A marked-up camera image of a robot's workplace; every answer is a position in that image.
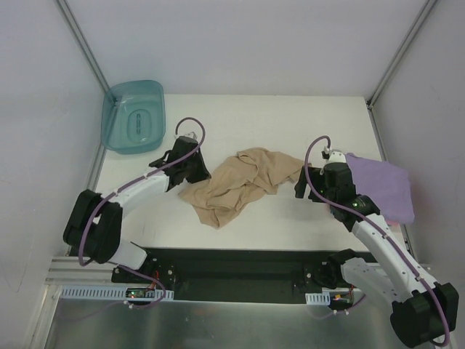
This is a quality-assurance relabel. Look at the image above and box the left white cable duct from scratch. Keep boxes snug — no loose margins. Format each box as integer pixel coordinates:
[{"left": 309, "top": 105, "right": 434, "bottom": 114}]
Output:
[{"left": 61, "top": 286, "right": 174, "bottom": 302}]

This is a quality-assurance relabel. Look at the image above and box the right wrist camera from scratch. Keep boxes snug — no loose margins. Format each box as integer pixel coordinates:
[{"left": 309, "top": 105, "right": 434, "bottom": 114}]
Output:
[{"left": 322, "top": 146, "right": 347, "bottom": 164}]

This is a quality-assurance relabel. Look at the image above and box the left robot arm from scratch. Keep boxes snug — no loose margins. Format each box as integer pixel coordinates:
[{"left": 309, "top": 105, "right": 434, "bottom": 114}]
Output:
[{"left": 63, "top": 135, "right": 210, "bottom": 283}]

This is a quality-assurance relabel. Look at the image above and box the right aluminium frame post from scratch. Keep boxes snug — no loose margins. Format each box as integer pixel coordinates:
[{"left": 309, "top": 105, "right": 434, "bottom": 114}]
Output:
[{"left": 366, "top": 0, "right": 439, "bottom": 108}]

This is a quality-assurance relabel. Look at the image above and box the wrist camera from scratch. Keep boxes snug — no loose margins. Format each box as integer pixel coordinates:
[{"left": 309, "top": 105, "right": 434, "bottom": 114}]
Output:
[
  {"left": 322, "top": 146, "right": 347, "bottom": 164},
  {"left": 180, "top": 132, "right": 198, "bottom": 142}
]

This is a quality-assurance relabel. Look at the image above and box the beige t shirt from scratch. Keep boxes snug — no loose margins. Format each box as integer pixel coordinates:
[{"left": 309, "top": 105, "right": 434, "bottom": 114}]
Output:
[{"left": 179, "top": 148, "right": 304, "bottom": 229}]

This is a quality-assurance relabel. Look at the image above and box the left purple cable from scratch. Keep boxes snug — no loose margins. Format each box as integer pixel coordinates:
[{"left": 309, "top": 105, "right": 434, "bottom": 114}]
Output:
[{"left": 77, "top": 117, "right": 208, "bottom": 267}]

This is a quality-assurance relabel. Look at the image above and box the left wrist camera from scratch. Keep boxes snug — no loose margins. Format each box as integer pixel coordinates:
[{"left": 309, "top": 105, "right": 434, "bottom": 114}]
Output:
[{"left": 180, "top": 132, "right": 198, "bottom": 142}]

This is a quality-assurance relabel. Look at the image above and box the left aluminium frame post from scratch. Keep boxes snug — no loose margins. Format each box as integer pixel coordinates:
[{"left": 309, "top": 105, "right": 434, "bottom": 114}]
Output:
[{"left": 55, "top": 0, "right": 110, "bottom": 92}]

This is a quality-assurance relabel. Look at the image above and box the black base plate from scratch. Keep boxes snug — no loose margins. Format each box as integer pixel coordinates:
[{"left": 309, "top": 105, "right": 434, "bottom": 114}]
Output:
[{"left": 111, "top": 248, "right": 349, "bottom": 304}]

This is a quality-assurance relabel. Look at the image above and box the teal plastic basin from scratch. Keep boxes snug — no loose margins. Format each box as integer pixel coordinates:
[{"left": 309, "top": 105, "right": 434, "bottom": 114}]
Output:
[{"left": 100, "top": 80, "right": 166, "bottom": 155}]

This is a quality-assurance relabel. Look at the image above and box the purple folded t shirt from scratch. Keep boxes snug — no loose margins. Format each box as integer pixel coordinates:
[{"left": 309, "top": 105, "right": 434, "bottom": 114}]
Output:
[{"left": 345, "top": 153, "right": 415, "bottom": 225}]

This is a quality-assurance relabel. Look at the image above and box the white cable duct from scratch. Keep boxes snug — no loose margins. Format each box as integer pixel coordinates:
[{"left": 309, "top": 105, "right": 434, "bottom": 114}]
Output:
[
  {"left": 61, "top": 286, "right": 174, "bottom": 302},
  {"left": 304, "top": 291, "right": 331, "bottom": 306}
]

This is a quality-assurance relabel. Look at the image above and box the right white cable duct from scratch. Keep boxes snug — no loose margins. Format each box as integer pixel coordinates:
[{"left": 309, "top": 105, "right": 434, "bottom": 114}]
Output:
[{"left": 304, "top": 291, "right": 331, "bottom": 306}]

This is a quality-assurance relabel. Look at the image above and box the aluminium frame post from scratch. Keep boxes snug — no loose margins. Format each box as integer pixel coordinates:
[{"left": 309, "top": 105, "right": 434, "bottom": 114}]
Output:
[
  {"left": 366, "top": 0, "right": 439, "bottom": 108},
  {"left": 55, "top": 0, "right": 110, "bottom": 92}
]

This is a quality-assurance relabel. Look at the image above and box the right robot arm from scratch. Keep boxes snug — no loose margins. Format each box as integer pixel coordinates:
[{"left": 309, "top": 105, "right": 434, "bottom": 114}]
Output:
[{"left": 295, "top": 162, "right": 459, "bottom": 348}]

